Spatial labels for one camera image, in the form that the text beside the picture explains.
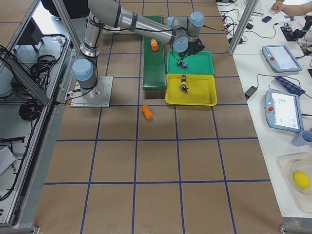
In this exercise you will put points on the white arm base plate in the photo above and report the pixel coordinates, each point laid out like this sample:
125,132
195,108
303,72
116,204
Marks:
98,97

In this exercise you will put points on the yellow plastic tray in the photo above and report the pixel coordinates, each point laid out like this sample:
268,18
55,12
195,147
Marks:
202,90

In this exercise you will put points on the blue teach pendant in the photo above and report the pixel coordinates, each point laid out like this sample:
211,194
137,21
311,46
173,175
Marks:
280,58
282,111

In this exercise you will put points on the black power adapter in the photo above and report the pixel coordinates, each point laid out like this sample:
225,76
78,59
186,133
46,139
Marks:
250,92

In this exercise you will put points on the yellow push button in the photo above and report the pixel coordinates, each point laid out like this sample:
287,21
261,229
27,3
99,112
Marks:
183,79
184,88

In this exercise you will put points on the beige tray with bowl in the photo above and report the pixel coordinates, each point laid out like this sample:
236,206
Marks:
297,170

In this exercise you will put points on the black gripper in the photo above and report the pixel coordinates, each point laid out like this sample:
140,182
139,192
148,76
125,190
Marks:
187,51

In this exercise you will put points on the orange cylinder with label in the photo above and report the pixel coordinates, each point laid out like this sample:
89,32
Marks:
154,44

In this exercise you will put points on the person hand at desk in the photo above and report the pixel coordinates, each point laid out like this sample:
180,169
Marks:
277,5

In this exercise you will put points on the aluminium frame post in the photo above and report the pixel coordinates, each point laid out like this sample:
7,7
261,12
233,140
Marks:
250,7

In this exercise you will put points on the yellow lemon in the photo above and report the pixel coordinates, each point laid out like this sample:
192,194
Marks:
301,180

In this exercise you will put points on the blue checkered cloth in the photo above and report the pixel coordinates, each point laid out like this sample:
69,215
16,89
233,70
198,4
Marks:
289,86

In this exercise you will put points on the green plastic tray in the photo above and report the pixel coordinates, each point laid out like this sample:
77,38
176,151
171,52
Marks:
199,64

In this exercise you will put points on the plain orange cylinder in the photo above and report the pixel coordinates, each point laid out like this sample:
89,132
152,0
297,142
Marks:
147,112

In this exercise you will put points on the green push button apart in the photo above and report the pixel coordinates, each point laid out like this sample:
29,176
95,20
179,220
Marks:
182,64

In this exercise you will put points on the green conveyor belt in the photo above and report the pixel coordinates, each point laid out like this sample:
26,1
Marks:
154,74

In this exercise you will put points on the blue mug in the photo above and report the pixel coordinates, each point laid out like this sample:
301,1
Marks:
302,139

